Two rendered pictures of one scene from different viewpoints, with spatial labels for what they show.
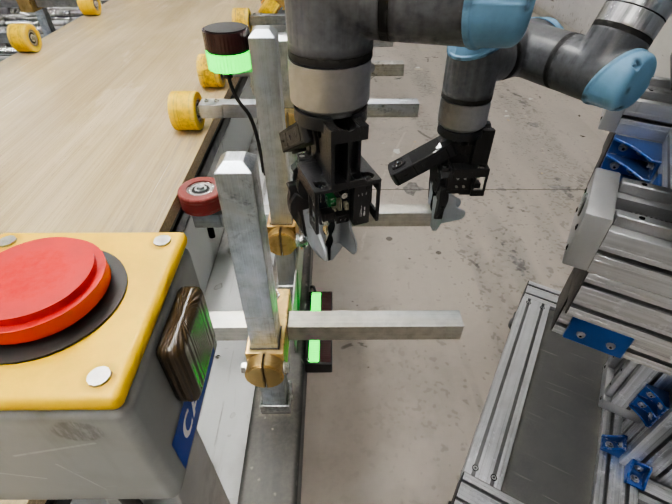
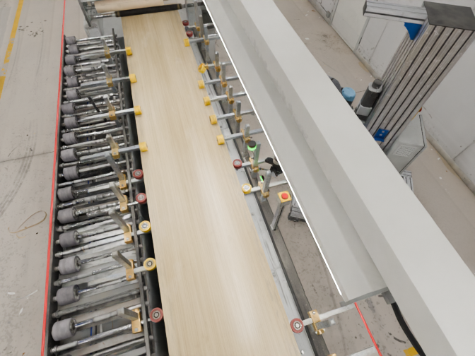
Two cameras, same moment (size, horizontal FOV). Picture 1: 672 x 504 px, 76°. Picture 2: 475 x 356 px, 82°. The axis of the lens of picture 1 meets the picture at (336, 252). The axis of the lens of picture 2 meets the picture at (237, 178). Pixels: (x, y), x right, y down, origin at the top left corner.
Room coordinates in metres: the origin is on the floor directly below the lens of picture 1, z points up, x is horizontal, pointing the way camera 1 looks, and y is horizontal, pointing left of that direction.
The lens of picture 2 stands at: (-0.62, 0.65, 2.76)
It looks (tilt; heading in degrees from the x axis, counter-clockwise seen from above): 58 degrees down; 341
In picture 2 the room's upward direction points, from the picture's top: 3 degrees clockwise
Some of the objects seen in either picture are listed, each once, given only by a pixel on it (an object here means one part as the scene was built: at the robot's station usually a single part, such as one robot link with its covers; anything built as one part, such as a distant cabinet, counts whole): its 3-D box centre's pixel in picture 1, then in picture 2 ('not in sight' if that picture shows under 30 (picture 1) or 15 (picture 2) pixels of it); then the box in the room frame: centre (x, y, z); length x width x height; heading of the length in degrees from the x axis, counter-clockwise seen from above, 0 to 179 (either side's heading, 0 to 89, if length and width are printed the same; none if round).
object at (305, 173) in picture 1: (333, 163); (277, 167); (0.40, 0.00, 1.10); 0.09 x 0.08 x 0.12; 20
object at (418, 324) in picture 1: (308, 326); (268, 186); (0.39, 0.04, 0.83); 0.43 x 0.03 x 0.04; 90
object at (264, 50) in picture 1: (278, 186); (255, 160); (0.60, 0.09, 0.93); 0.03 x 0.03 x 0.48; 0
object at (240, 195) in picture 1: (263, 324); (265, 188); (0.35, 0.09, 0.89); 0.03 x 0.03 x 0.48; 0
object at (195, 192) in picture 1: (206, 212); (237, 166); (0.64, 0.24, 0.85); 0.08 x 0.08 x 0.11
